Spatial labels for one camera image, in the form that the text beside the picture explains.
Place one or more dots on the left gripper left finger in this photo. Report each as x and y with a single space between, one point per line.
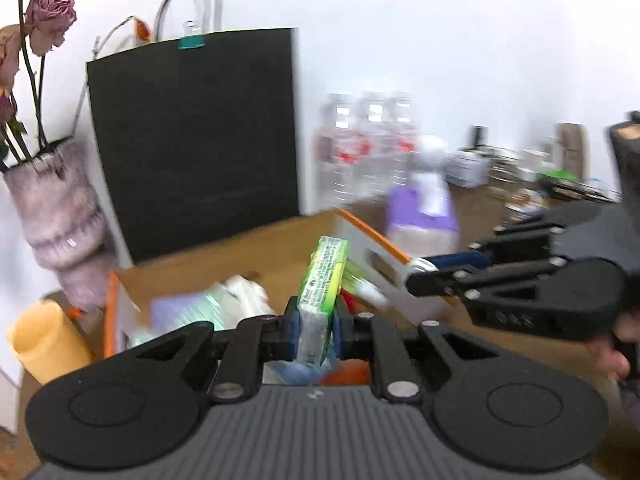
241 353

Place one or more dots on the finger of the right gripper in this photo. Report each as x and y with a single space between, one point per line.
437 272
494 275

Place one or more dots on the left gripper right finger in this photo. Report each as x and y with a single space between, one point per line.
376 340

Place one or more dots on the green soap box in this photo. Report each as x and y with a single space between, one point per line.
316 298

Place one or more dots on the white wet wipes pack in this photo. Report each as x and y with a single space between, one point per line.
234 300

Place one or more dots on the person's hand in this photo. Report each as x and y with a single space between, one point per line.
618 356

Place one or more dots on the cardboard box orange trim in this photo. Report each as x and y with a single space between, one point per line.
275 256

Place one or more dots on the purple tissue pack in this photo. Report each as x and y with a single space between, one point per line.
420 217

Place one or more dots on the silver tin box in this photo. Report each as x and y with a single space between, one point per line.
467 169

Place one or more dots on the right water bottle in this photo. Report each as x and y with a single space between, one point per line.
403 128

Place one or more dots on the middle water bottle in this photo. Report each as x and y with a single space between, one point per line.
375 145

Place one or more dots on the black paper bag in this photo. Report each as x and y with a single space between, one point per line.
197 144

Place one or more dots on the yellow mug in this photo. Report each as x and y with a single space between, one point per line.
47 343

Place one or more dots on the purple ceramic vase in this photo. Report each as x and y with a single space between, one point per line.
63 222

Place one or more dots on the teal binder clip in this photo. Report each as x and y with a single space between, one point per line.
192 37

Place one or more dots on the dried pink flowers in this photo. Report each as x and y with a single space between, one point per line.
41 28

